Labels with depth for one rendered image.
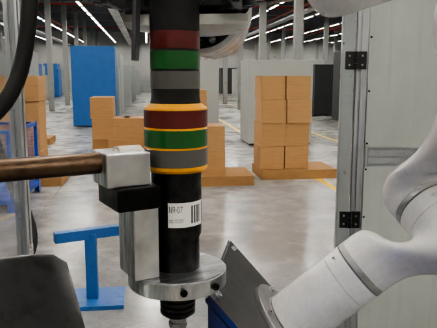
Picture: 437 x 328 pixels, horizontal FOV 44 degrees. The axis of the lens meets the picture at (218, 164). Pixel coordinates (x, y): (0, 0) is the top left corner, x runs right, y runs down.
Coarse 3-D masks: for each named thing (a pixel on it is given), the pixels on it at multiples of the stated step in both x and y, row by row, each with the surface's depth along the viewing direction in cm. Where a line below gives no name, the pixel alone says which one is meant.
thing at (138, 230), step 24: (120, 168) 34; (144, 168) 35; (120, 192) 34; (144, 192) 35; (120, 216) 37; (144, 216) 36; (120, 240) 38; (144, 240) 36; (120, 264) 38; (144, 264) 36; (216, 264) 39; (144, 288) 36; (168, 288) 36; (192, 288) 36; (216, 288) 37
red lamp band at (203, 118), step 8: (144, 112) 36; (152, 112) 36; (160, 112) 35; (168, 112) 35; (176, 112) 35; (184, 112) 35; (192, 112) 36; (200, 112) 36; (144, 120) 37; (152, 120) 36; (160, 120) 35; (168, 120) 35; (176, 120) 35; (184, 120) 35; (192, 120) 36; (200, 120) 36; (160, 128) 35; (168, 128) 35; (176, 128) 35; (184, 128) 35; (192, 128) 36
